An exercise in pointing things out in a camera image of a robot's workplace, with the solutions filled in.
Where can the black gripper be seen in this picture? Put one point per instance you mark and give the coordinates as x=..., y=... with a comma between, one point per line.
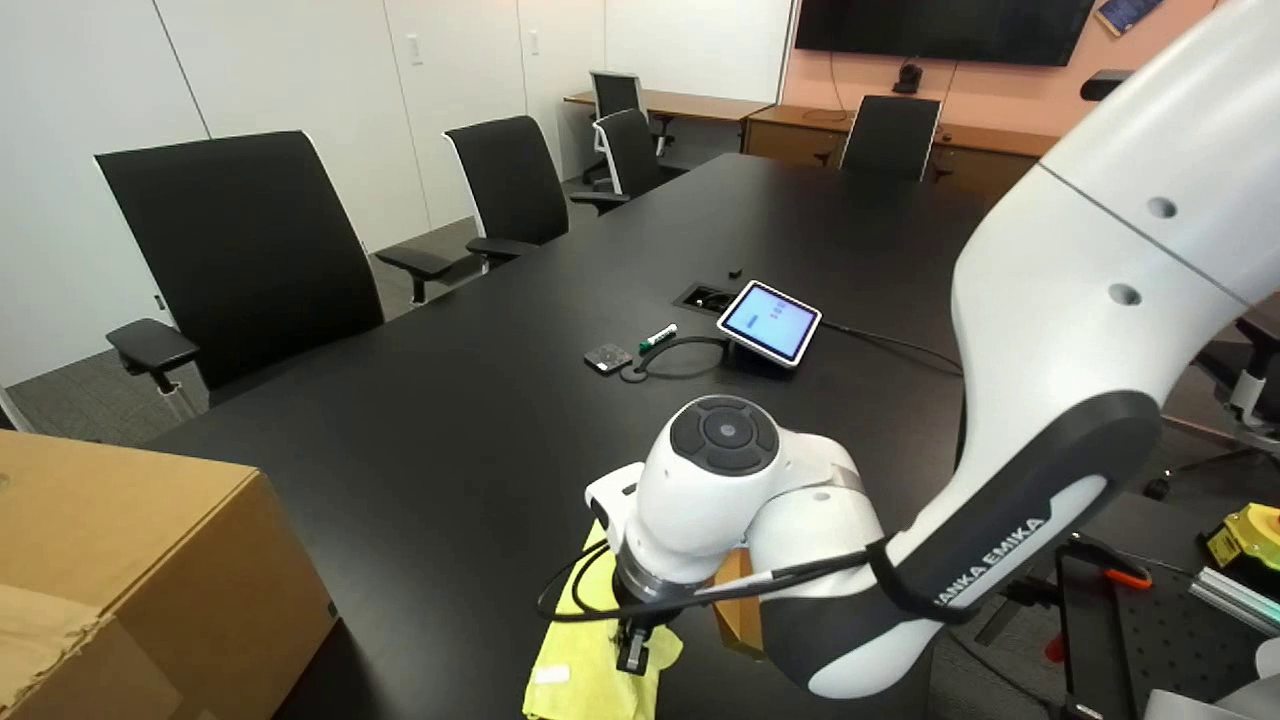
x=635, y=645

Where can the silver metal bar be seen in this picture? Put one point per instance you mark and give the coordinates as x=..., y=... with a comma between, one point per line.
x=1234, y=602

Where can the orange clamp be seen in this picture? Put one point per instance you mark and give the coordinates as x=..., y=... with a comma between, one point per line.
x=1114, y=575

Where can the black wall television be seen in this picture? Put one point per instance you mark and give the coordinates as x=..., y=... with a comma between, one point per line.
x=947, y=27

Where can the green marker pen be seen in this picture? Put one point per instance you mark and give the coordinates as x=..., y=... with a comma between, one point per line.
x=656, y=339

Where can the table power outlet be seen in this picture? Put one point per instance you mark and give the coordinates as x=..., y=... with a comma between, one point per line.
x=710, y=299

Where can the yellow towel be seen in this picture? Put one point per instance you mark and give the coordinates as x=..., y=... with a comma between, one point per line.
x=575, y=672

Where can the black metal stand frame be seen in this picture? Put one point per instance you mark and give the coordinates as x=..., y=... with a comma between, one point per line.
x=1087, y=640

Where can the black office chair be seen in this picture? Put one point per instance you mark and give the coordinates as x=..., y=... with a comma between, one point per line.
x=252, y=252
x=638, y=153
x=888, y=135
x=512, y=183
x=614, y=94

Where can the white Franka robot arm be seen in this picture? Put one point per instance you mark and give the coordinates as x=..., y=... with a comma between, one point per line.
x=1092, y=266

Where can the brown cardboard box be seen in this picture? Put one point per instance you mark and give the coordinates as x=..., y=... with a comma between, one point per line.
x=134, y=575

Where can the yellow object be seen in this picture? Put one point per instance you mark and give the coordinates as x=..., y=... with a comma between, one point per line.
x=1248, y=534

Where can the black remote control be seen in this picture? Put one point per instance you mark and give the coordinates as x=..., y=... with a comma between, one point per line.
x=610, y=359

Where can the white tablet on stand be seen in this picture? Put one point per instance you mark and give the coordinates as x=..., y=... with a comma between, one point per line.
x=771, y=322

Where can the wooden credenza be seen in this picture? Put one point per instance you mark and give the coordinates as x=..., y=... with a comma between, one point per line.
x=787, y=127

